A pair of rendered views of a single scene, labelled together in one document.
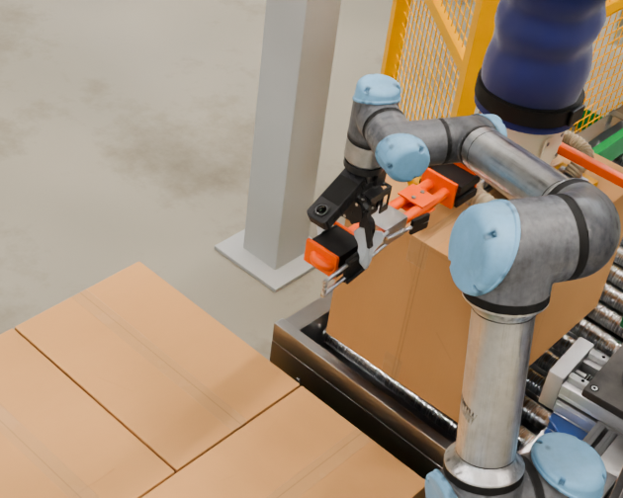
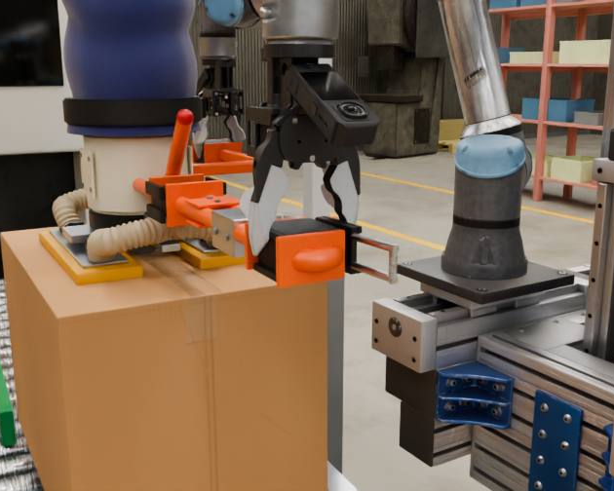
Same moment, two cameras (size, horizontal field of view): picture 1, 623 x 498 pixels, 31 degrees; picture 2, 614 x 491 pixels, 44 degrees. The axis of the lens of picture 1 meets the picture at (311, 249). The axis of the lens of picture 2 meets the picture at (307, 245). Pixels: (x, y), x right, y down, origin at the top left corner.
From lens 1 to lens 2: 1.79 m
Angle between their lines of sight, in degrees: 62
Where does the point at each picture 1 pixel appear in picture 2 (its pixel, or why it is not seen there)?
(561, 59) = (186, 25)
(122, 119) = not seen: outside the picture
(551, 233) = not seen: outside the picture
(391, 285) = (173, 403)
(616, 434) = (499, 332)
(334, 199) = (342, 95)
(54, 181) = not seen: outside the picture
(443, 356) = (279, 438)
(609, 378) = (468, 282)
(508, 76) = (149, 62)
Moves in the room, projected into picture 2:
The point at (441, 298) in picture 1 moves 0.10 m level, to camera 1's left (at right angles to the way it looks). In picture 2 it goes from (254, 358) to (218, 383)
